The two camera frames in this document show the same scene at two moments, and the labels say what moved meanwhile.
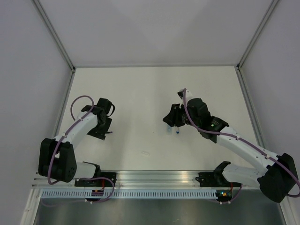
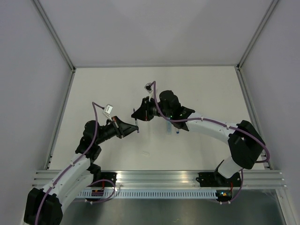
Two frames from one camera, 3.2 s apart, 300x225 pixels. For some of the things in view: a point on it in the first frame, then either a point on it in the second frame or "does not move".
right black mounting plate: (215, 179) does not move
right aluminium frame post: (257, 33) does not move
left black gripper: (93, 132) → (122, 129)
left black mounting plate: (101, 182) does not move
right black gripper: (174, 115) → (143, 112)
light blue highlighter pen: (169, 130) does not move
